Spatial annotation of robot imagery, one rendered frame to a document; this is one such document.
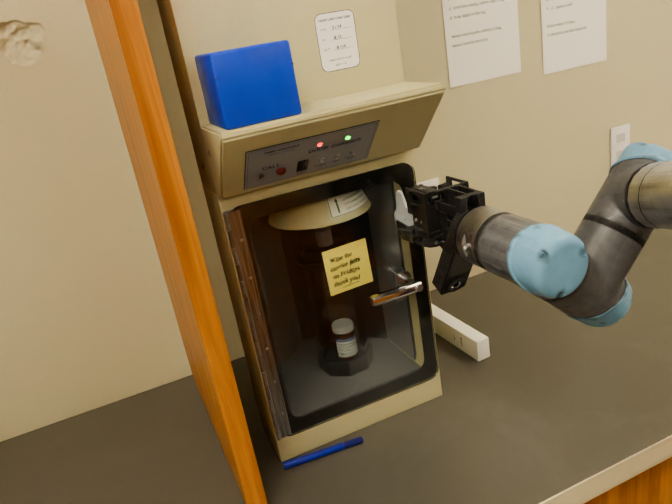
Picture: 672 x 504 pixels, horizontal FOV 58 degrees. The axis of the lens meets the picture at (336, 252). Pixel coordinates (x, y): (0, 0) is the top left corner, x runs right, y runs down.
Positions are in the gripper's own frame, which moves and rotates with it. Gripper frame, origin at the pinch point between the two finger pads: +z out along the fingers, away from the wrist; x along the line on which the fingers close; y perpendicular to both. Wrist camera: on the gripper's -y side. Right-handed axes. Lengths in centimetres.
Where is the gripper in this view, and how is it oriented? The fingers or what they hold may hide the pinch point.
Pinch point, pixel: (402, 216)
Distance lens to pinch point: 96.3
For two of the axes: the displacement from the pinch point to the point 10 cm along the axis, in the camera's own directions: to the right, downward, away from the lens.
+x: -9.0, 2.8, -3.2
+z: -3.9, -2.6, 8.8
